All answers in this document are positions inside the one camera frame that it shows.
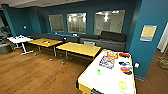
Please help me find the orange red plastic bowl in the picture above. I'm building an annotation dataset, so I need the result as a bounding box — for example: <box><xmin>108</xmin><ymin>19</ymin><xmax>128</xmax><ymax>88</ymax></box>
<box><xmin>106</xmin><ymin>50</ymin><xmax>120</xmax><ymax>60</ymax></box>

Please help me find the brown cardboard box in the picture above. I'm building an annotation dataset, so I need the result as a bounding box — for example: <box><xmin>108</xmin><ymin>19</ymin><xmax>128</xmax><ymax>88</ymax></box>
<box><xmin>156</xmin><ymin>56</ymin><xmax>168</xmax><ymax>71</ymax></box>

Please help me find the grey lounge chair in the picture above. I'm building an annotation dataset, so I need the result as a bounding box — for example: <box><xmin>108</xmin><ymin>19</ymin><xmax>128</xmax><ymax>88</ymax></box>
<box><xmin>0</xmin><ymin>26</ymin><xmax>10</xmax><ymax>43</ymax></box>

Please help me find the interior glass window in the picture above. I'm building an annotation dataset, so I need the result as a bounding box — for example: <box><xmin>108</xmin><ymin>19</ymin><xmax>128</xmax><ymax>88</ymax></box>
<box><xmin>93</xmin><ymin>9</ymin><xmax>127</xmax><ymax>36</ymax></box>
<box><xmin>48</xmin><ymin>13</ymin><xmax>65</xmax><ymax>33</ymax></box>
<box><xmin>65</xmin><ymin>12</ymin><xmax>88</xmax><ymax>34</ymax></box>

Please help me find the stack of plastic bowls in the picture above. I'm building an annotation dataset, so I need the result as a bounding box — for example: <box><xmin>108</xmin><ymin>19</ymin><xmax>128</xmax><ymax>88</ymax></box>
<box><xmin>119</xmin><ymin>65</ymin><xmax>134</xmax><ymax>75</ymax></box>

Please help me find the small white tabletop object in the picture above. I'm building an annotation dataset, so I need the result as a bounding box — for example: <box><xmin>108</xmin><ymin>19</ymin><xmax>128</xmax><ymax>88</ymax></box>
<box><xmin>18</xmin><ymin>34</ymin><xmax>25</xmax><ymax>41</ymax></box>

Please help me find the dark wall bench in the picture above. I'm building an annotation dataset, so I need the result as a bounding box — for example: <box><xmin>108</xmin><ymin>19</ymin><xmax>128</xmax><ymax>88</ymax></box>
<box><xmin>29</xmin><ymin>32</ymin><xmax>81</xmax><ymax>43</ymax></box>

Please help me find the yellow air hockey table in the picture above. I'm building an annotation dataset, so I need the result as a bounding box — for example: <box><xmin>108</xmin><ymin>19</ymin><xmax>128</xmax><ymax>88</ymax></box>
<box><xmin>76</xmin><ymin>49</ymin><xmax>138</xmax><ymax>94</ymax></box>

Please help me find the dark grey sofa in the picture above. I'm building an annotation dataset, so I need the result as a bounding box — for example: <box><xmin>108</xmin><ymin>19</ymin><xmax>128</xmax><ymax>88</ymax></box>
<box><xmin>79</xmin><ymin>30</ymin><xmax>128</xmax><ymax>53</ymax></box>

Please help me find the small white table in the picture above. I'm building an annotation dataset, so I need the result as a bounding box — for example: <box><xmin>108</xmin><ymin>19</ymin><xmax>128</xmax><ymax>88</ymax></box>
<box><xmin>7</xmin><ymin>35</ymin><xmax>34</xmax><ymax>56</ymax></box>

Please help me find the colourful board game box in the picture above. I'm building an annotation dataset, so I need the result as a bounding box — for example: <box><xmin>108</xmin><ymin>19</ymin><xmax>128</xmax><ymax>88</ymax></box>
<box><xmin>98</xmin><ymin>54</ymin><xmax>116</xmax><ymax>70</ymax></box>

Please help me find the yellow-green plastic colander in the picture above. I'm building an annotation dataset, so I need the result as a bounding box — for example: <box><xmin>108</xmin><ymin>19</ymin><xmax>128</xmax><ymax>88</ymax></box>
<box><xmin>117</xmin><ymin>80</ymin><xmax>129</xmax><ymax>91</ymax></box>

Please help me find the round grey bin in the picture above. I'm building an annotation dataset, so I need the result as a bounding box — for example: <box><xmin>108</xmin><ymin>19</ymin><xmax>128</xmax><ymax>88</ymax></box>
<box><xmin>0</xmin><ymin>41</ymin><xmax>13</xmax><ymax>55</ymax></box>

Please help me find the wooden top office table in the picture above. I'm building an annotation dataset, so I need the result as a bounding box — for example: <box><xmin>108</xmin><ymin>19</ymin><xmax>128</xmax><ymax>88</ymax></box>
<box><xmin>55</xmin><ymin>42</ymin><xmax>102</xmax><ymax>65</ymax></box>
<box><xmin>27</xmin><ymin>38</ymin><xmax>64</xmax><ymax>58</ymax></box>

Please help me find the orange item on table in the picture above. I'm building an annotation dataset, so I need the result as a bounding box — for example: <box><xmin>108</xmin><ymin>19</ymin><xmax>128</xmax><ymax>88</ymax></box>
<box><xmin>42</xmin><ymin>40</ymin><xmax>52</xmax><ymax>46</ymax></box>

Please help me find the blue plastic bowl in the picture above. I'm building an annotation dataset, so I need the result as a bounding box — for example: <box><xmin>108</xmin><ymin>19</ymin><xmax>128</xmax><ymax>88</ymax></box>
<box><xmin>118</xmin><ymin>60</ymin><xmax>132</xmax><ymax>67</ymax></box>

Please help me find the framed yellow wall plaque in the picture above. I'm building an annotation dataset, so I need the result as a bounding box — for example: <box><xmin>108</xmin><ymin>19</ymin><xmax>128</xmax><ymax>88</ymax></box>
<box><xmin>139</xmin><ymin>24</ymin><xmax>158</xmax><ymax>43</ymax></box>

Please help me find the white pillar outlet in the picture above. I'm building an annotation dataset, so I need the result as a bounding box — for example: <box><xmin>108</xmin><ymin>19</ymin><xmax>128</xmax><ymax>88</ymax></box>
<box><xmin>134</xmin><ymin>62</ymin><xmax>140</xmax><ymax>70</ymax></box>

